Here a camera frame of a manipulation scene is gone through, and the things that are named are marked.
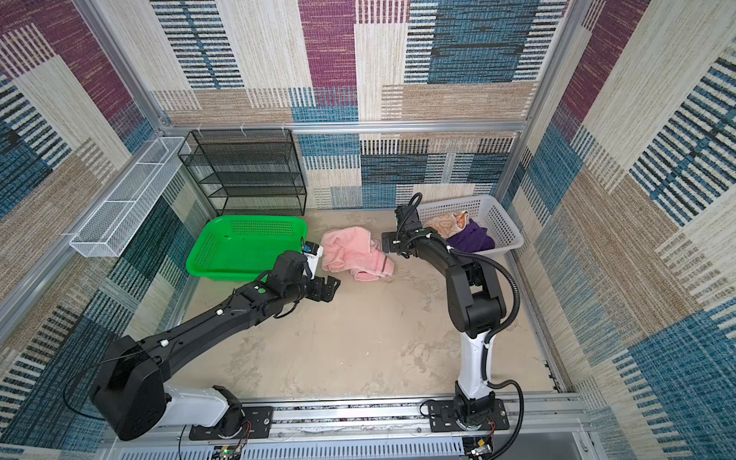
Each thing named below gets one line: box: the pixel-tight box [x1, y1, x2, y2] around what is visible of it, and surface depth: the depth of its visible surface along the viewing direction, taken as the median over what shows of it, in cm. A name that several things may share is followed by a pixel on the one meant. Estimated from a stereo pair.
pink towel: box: [320, 226, 395, 282], surface depth 103 cm
